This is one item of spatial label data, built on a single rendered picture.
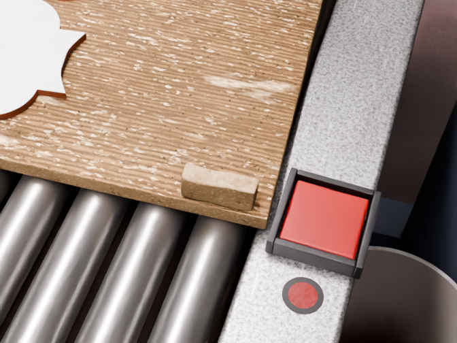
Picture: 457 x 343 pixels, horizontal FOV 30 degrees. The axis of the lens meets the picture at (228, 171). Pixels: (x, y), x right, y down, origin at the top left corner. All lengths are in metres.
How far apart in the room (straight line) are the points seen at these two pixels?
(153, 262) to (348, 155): 0.20
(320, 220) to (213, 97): 0.15
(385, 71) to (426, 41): 1.42
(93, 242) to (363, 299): 0.85
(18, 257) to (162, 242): 0.11
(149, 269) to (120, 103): 0.15
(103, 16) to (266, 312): 0.32
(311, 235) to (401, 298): 0.78
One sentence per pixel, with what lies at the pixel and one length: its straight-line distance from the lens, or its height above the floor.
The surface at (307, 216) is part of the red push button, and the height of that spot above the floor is 0.93.
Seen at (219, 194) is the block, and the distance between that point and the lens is 0.65.
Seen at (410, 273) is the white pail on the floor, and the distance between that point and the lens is 1.38.
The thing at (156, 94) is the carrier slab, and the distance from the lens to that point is 0.73.
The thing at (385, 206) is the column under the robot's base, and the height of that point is 0.01.
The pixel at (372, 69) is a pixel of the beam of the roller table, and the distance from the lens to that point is 0.81.
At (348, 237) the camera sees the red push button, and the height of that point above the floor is 0.93.
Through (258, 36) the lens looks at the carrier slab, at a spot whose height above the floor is 0.94.
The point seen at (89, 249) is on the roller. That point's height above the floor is 0.92.
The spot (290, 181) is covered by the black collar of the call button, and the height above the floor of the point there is 0.93.
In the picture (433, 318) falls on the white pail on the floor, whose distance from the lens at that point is 1.43.
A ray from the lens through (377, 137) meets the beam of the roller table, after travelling 0.75.
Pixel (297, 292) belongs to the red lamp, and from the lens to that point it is 0.65.
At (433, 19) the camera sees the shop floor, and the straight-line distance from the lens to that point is 2.29.
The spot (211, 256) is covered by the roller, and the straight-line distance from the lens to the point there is 0.66.
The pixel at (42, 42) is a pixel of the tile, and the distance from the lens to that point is 0.77.
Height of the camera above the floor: 1.48
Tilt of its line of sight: 53 degrees down
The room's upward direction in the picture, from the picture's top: 6 degrees clockwise
